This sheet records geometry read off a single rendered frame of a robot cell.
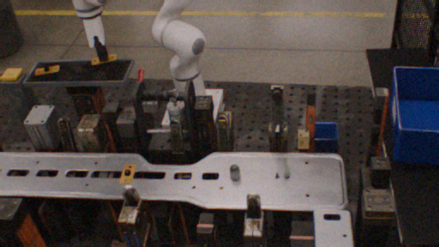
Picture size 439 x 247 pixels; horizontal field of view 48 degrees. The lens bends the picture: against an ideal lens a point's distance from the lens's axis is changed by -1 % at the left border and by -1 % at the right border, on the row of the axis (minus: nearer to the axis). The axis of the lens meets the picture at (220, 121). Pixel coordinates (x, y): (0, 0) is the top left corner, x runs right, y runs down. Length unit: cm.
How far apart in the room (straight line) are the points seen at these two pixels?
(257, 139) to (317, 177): 61
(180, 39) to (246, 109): 55
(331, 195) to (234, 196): 28
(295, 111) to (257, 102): 18
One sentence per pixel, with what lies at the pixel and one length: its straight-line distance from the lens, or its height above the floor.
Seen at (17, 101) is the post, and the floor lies 106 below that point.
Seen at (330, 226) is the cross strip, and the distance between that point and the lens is 140.
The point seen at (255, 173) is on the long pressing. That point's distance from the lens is 152.
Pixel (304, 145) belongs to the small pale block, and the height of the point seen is 103.
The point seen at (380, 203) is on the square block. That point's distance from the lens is 139.
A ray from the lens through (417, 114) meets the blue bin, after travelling 171.
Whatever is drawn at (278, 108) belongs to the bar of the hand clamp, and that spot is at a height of 114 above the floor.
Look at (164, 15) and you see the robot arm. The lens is 190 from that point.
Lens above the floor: 211
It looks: 41 degrees down
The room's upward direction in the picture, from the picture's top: 7 degrees counter-clockwise
